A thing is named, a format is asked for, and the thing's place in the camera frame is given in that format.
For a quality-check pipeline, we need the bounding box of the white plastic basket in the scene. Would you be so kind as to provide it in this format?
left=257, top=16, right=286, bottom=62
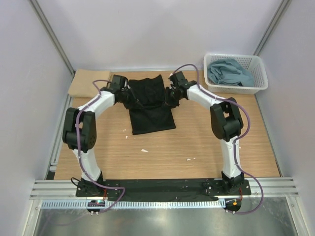
left=203, top=53, right=268, bottom=94

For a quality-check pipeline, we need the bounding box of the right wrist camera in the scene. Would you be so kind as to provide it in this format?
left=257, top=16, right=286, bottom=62
left=169, top=71, right=188, bottom=88

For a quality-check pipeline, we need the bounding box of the aluminium frame rail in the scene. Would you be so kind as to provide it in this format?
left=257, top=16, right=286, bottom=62
left=29, top=177, right=299, bottom=200

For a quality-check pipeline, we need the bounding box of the white slotted cable duct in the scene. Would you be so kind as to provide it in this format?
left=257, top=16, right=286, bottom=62
left=41, top=199, right=225, bottom=210

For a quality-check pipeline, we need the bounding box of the blue t shirt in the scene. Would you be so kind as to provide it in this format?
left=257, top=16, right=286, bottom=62
left=207, top=59, right=254, bottom=87

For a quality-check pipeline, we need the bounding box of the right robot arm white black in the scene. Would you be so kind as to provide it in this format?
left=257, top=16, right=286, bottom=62
left=165, top=82, right=244, bottom=195

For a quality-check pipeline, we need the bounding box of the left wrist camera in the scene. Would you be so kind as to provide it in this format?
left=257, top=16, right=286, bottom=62
left=107, top=74, right=128, bottom=92

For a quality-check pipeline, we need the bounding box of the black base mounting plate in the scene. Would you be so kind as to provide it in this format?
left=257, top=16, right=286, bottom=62
left=75, top=178, right=251, bottom=202

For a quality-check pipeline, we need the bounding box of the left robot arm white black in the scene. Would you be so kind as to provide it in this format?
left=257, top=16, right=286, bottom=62
left=62, top=88, right=138, bottom=197

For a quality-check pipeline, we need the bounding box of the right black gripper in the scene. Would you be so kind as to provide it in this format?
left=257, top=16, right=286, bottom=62
left=161, top=87, right=183, bottom=110

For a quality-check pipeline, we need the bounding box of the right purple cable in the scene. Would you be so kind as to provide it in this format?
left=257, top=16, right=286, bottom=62
left=172, top=63, right=265, bottom=216

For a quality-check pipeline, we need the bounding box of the black t shirt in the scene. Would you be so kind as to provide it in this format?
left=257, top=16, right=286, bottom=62
left=124, top=75, right=176, bottom=135

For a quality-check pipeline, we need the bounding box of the folded beige t shirt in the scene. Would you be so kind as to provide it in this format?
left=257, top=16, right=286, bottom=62
left=68, top=69, right=111, bottom=98

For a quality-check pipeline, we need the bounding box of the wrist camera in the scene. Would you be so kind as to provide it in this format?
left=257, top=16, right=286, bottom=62
left=169, top=71, right=188, bottom=88
left=107, top=74, right=128, bottom=92

